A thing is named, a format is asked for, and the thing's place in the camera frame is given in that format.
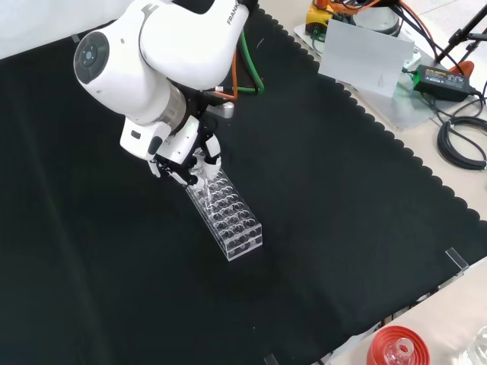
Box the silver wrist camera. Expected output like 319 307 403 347
203 100 236 121

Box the clear acrylic test tube rack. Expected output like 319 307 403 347
185 169 264 262

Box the pale white board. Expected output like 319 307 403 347
317 18 415 98

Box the orange cable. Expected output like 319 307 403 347
212 48 240 102

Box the black tripod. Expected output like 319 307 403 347
433 0 487 64

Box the black adapter cable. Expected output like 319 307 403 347
426 90 487 127

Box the black power adapter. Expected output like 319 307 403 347
412 64 479 102

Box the red ribbed round funnel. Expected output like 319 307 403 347
365 325 431 365

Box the coiled black cable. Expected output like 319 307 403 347
436 116 487 170

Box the yellow stop button box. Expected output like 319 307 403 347
306 0 338 34

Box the clear glass vessel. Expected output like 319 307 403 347
458 328 487 365

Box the orange clamp handle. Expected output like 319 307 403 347
448 60 475 79

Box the small clear glass flask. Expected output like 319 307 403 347
384 337 416 365

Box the aluminium base plate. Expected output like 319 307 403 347
292 22 457 132

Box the green cable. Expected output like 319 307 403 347
240 30 266 94

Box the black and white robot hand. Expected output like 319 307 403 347
119 115 223 190

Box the grey round robot pedestal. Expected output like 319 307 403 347
352 0 406 38

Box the black scalloped bench cloth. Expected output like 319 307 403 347
0 7 487 365

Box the clear glass test tube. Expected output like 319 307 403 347
193 150 213 212

